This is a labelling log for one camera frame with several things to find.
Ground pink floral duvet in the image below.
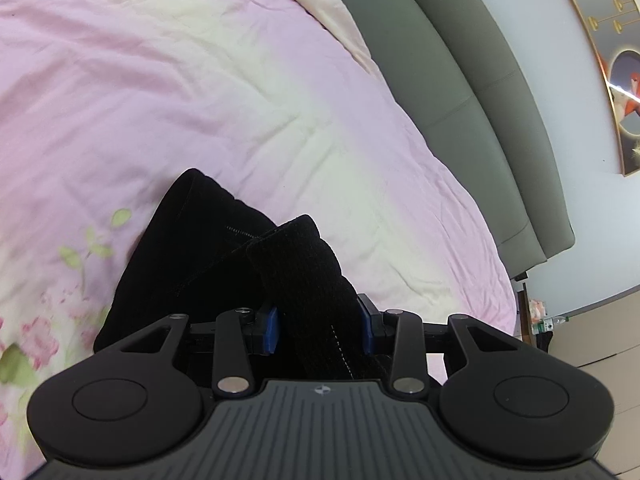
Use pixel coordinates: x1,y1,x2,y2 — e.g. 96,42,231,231
1,0,515,479

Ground gold framed wall art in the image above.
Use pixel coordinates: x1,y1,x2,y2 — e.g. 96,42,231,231
570,0,640,176

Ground black pants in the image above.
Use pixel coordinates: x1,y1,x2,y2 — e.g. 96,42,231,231
93,169,385,380

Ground beige bedside cabinet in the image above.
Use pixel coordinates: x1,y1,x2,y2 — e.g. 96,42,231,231
549,292,640,479

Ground grey upholstered headboard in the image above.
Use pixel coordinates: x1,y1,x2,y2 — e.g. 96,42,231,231
343,0,575,280

